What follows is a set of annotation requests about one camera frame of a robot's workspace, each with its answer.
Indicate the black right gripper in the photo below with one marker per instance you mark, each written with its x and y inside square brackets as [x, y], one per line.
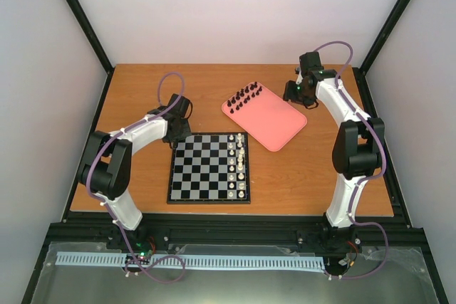
[288, 95]

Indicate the black aluminium frame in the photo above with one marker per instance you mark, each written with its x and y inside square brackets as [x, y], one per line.
[83, 227]

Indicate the black and white chessboard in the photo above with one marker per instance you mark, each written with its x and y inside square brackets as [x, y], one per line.
[199, 170]

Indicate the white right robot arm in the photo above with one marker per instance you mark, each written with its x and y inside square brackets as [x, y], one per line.
[358, 149]

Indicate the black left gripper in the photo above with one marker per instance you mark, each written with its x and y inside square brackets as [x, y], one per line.
[186, 132]

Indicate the light blue cable duct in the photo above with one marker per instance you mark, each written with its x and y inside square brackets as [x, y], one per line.
[194, 262]

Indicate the pink plastic tray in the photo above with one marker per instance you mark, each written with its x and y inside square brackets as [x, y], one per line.
[270, 120]

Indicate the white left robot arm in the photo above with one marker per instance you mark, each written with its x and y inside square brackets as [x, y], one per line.
[105, 167]

